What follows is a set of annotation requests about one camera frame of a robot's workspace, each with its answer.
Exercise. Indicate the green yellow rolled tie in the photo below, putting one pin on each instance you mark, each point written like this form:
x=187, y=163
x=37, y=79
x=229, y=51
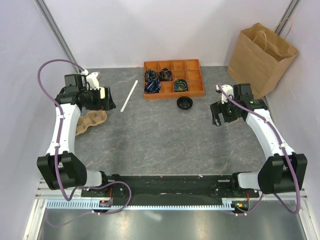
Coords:
x=180, y=85

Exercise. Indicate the orange compartment tray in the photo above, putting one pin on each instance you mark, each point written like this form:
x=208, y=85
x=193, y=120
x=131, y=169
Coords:
x=188, y=69

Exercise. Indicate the white wrapped straw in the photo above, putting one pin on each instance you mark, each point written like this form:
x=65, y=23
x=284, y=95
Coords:
x=129, y=96

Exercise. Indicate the slotted cable duct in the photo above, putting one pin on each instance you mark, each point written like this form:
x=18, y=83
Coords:
x=87, y=204

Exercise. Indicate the cardboard cup carrier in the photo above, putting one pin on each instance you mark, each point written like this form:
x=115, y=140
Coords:
x=91, y=119

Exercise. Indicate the dark patterned rolled tie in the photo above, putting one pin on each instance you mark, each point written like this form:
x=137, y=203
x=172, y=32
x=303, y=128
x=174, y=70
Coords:
x=150, y=75

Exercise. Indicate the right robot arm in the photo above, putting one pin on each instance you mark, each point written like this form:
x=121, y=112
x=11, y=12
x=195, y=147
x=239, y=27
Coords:
x=284, y=169

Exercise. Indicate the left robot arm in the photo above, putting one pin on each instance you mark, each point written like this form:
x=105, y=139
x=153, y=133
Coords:
x=81, y=104

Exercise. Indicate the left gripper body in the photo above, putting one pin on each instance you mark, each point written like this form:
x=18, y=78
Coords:
x=93, y=101

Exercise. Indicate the brown paper bag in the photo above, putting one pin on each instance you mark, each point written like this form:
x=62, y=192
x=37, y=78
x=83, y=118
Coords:
x=260, y=58

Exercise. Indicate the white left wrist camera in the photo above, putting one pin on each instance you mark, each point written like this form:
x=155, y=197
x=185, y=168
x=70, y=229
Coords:
x=91, y=80

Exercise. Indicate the black cup lid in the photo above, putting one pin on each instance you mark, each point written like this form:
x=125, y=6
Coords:
x=184, y=103

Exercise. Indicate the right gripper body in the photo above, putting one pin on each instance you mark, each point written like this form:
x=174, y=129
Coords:
x=228, y=109

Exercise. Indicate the blue striped rolled tie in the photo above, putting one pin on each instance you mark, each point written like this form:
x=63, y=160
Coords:
x=153, y=86

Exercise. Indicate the black brown rolled tie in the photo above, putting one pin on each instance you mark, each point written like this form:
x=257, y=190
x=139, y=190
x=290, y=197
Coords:
x=165, y=75

